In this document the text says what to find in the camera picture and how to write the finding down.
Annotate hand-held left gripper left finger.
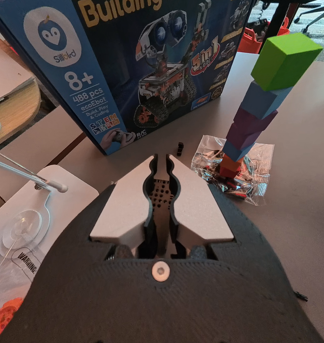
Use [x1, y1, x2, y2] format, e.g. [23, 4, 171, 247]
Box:
[90, 154, 159, 259]

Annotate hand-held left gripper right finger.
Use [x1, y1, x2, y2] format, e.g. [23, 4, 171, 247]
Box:
[165, 154, 235, 259]

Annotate red foam cube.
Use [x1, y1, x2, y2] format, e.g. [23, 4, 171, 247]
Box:
[219, 166, 241, 179]

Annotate orange foam cube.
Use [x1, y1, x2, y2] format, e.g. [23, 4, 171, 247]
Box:
[220, 156, 244, 172]

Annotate blue foam cube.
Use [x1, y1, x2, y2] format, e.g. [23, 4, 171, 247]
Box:
[241, 80, 294, 120]
[222, 139, 256, 162]

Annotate purple foam cube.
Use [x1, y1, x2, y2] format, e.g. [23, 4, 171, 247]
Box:
[226, 123, 262, 150]
[233, 106, 278, 135]

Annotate green foam cube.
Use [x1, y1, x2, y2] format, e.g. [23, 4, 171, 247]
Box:
[251, 33, 324, 91]

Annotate black perforated building plate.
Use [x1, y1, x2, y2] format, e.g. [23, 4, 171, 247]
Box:
[149, 177, 173, 255]

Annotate white booklet stand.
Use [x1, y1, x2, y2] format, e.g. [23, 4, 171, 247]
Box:
[0, 78, 99, 258]

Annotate clear plastic parts bag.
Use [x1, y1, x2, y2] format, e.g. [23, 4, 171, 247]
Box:
[191, 135, 275, 206]

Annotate large clear warning bag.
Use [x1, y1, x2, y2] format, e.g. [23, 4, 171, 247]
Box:
[0, 241, 43, 333]

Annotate blue robot kit box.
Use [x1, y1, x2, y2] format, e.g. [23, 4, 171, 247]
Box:
[0, 0, 256, 156]

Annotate orange tote bag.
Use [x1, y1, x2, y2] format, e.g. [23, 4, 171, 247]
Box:
[237, 17, 290, 54]

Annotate black table leg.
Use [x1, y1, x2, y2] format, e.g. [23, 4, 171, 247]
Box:
[269, 0, 295, 41]

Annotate black office chair base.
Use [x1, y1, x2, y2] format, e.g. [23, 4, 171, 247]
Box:
[295, 0, 324, 34]

